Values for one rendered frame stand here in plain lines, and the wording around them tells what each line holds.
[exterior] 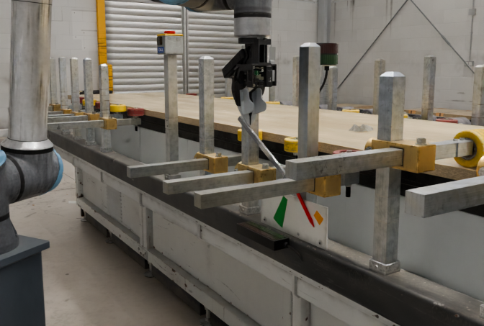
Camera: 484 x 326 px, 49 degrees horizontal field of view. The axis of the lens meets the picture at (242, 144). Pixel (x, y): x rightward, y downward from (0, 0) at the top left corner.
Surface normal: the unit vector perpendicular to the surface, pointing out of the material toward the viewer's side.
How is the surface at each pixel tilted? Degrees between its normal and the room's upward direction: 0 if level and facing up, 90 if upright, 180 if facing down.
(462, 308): 0
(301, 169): 90
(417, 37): 90
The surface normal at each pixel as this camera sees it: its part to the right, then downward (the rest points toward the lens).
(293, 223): -0.84, 0.08
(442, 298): 0.00, -0.99
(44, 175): 0.91, 0.18
